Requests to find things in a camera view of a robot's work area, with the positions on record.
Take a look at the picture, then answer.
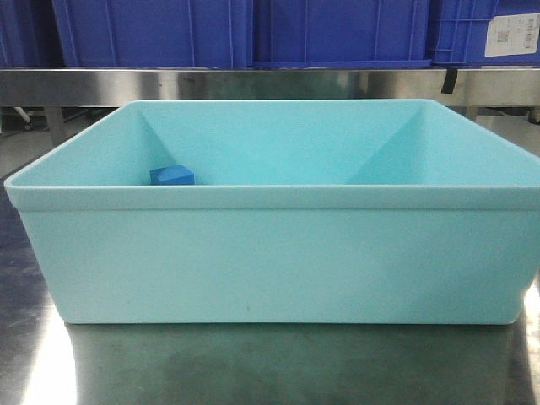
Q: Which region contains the blue crate left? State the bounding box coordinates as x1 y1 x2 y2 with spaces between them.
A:
1 1 253 69

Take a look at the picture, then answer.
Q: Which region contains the light cyan plastic tub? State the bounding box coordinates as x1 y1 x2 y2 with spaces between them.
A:
4 100 539 324

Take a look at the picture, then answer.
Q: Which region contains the blue crate with label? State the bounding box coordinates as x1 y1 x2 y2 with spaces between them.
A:
426 1 539 67

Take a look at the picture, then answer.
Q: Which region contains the black tape strip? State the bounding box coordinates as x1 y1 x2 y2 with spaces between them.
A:
441 68 458 95

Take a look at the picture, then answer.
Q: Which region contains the small blue cube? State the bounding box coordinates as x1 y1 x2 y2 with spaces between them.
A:
150 165 195 186

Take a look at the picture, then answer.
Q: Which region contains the white paper label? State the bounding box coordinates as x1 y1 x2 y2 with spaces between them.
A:
484 13 539 57

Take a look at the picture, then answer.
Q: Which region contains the blue crate centre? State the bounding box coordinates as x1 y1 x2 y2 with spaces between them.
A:
253 1 430 68

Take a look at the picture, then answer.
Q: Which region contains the steel shelf front rail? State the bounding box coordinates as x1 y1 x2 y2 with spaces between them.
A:
1 67 539 107

